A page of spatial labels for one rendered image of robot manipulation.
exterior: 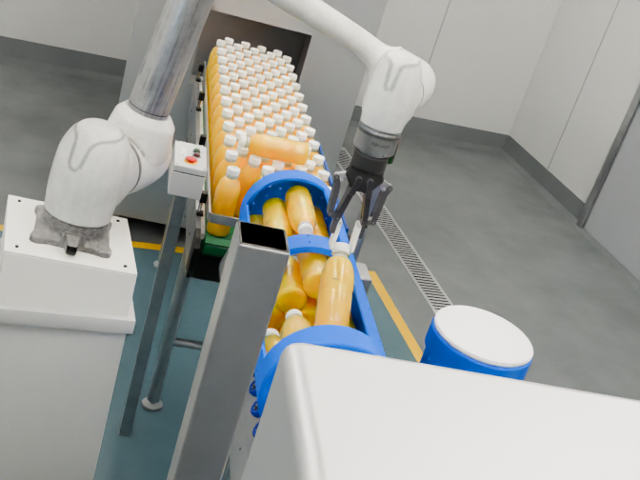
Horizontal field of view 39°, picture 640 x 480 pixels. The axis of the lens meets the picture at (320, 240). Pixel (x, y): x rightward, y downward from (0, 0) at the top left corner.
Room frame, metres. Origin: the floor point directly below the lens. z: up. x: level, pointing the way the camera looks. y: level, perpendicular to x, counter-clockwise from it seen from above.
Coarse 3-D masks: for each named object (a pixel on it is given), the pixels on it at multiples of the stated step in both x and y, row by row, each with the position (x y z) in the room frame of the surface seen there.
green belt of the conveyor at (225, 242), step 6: (204, 132) 3.34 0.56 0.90; (210, 234) 2.50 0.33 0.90; (204, 240) 2.55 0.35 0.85; (210, 240) 2.47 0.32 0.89; (216, 240) 2.47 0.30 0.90; (222, 240) 2.48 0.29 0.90; (228, 240) 2.50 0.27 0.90; (204, 246) 2.45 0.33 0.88; (210, 246) 2.46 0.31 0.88; (216, 246) 2.47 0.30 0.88; (222, 246) 2.47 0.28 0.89; (228, 246) 2.47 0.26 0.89; (204, 252) 2.46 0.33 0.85; (210, 252) 2.45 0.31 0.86; (216, 252) 2.46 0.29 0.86; (222, 252) 2.46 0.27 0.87
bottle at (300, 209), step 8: (288, 192) 2.32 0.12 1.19; (296, 192) 2.29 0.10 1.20; (304, 192) 2.30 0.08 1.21; (288, 200) 2.28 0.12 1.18; (296, 200) 2.25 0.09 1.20; (304, 200) 2.25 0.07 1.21; (288, 208) 2.25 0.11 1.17; (296, 208) 2.20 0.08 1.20; (304, 208) 2.20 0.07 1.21; (312, 208) 2.23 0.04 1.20; (296, 216) 2.17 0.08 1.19; (304, 216) 2.17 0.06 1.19; (312, 216) 2.19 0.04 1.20; (296, 224) 2.16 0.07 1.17; (312, 224) 2.17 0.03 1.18
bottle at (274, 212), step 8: (272, 200) 2.31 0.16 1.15; (280, 200) 2.32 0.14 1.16; (264, 208) 2.29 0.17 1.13; (272, 208) 2.26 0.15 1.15; (280, 208) 2.27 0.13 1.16; (264, 216) 2.25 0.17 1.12; (272, 216) 2.21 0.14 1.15; (280, 216) 2.21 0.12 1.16; (288, 216) 2.24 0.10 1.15; (264, 224) 2.22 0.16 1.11; (272, 224) 2.18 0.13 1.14; (280, 224) 2.17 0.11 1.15; (288, 224) 2.19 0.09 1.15; (288, 232) 2.16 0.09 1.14
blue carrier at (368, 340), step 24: (264, 192) 2.36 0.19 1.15; (312, 192) 2.39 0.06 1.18; (240, 216) 2.31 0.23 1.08; (288, 240) 1.96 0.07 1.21; (312, 240) 1.96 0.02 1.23; (336, 240) 2.33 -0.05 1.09; (360, 288) 1.86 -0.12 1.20; (360, 312) 1.73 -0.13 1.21; (288, 336) 1.58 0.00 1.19; (312, 336) 1.56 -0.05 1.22; (336, 336) 1.56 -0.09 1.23; (360, 336) 1.60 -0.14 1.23; (264, 360) 1.56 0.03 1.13; (264, 384) 1.51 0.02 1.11
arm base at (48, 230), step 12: (36, 216) 1.83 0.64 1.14; (48, 216) 1.78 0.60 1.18; (36, 228) 1.77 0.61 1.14; (48, 228) 1.77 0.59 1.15; (60, 228) 1.76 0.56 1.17; (72, 228) 1.77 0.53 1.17; (84, 228) 1.78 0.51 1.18; (96, 228) 1.80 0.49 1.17; (108, 228) 1.84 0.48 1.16; (36, 240) 1.73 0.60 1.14; (48, 240) 1.74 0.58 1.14; (60, 240) 1.75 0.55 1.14; (72, 240) 1.74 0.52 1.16; (84, 240) 1.77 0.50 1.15; (96, 240) 1.80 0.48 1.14; (108, 240) 1.83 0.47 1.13; (72, 252) 1.74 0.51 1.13; (96, 252) 1.77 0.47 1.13; (108, 252) 1.78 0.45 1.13
